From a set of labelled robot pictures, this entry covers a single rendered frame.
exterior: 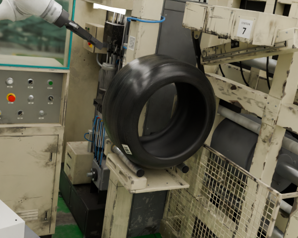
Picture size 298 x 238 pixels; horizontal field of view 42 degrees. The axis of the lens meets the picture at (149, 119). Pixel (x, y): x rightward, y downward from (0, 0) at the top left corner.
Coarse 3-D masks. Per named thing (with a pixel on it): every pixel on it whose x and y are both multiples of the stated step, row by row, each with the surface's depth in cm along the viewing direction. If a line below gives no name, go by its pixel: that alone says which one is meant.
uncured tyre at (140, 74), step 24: (120, 72) 200; (144, 72) 187; (168, 72) 188; (192, 72) 194; (120, 96) 188; (144, 96) 185; (192, 96) 230; (120, 120) 187; (192, 120) 231; (120, 144) 194; (144, 144) 229; (168, 144) 232; (192, 144) 210
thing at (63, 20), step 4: (64, 12) 162; (60, 16) 160; (64, 16) 161; (68, 16) 163; (56, 20) 161; (60, 20) 161; (64, 20) 162; (68, 20) 162; (56, 24) 163; (60, 24) 162; (64, 24) 166; (68, 24) 163; (72, 28) 165
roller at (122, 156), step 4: (112, 148) 228; (116, 148) 224; (116, 152) 222; (120, 152) 219; (120, 156) 217; (124, 156) 214; (124, 160) 213; (128, 160) 210; (128, 164) 208; (132, 164) 206; (136, 164) 205; (132, 168) 204; (136, 168) 202; (140, 168) 201; (136, 172) 200; (140, 172) 200; (144, 172) 201; (140, 176) 201
